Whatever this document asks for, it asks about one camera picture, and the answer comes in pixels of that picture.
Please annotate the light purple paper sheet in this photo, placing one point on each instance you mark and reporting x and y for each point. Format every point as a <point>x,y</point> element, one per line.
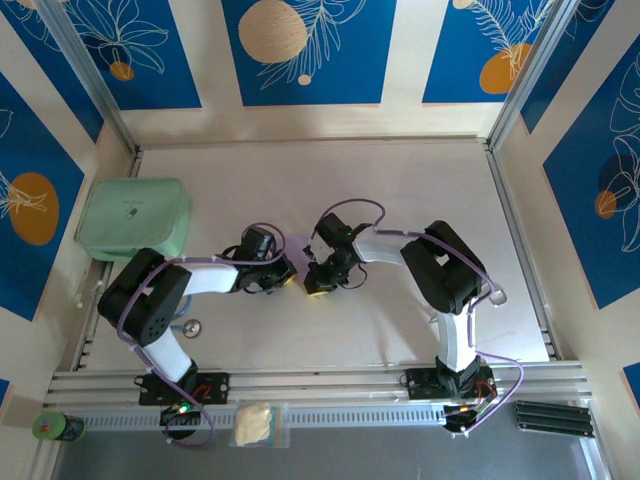
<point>299,247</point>

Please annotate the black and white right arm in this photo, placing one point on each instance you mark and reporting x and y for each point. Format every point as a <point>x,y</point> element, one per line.
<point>445,270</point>

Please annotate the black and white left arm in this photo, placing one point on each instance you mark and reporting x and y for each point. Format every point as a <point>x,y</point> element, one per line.
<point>150,300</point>

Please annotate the blue tube stethoscope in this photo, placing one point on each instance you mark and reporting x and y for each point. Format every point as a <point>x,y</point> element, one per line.
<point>192,327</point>

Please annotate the clear bag with pale contents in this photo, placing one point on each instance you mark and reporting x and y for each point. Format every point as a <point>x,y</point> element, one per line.
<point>257,425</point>

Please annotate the mint green lidded container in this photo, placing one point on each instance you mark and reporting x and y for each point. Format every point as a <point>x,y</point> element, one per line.
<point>125,210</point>

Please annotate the black connector board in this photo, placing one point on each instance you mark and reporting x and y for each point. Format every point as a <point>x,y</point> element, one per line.
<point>465,417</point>
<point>177,415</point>

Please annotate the green lidded can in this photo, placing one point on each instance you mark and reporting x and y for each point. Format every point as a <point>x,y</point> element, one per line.
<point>57,427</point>

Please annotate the black ridged block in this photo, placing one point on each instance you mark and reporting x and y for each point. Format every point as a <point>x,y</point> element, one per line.
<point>552,419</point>

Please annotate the aluminium frame rail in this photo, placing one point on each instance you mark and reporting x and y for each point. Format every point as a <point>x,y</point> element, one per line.
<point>310,380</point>

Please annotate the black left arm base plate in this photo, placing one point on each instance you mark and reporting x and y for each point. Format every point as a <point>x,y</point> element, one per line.
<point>215,387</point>

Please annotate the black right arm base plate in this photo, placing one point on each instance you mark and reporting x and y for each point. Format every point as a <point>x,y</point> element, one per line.
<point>420,382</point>

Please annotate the blue floral wall poster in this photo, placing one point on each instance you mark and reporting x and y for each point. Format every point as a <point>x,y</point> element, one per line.
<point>160,60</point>
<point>350,60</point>
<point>450,50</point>
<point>30,150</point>
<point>575,225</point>

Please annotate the aluminium frame post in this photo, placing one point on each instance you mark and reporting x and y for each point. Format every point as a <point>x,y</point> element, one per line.
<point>85,75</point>
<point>530,75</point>

